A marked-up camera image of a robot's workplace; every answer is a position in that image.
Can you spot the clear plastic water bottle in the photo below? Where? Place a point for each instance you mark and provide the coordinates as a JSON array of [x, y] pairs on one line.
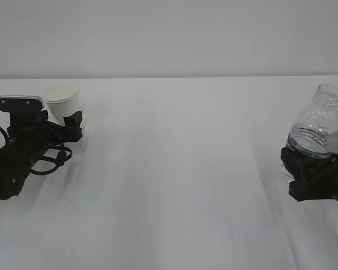
[[313, 125]]

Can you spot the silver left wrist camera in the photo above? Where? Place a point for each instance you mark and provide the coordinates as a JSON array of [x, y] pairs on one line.
[[21, 104]]

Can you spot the white paper cup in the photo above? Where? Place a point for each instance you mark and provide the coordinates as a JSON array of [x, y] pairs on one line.
[[62, 101]]

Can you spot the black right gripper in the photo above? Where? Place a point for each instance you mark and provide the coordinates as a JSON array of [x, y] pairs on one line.
[[310, 178]]

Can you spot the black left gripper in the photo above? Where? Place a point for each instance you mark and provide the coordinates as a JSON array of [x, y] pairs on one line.
[[34, 145]]

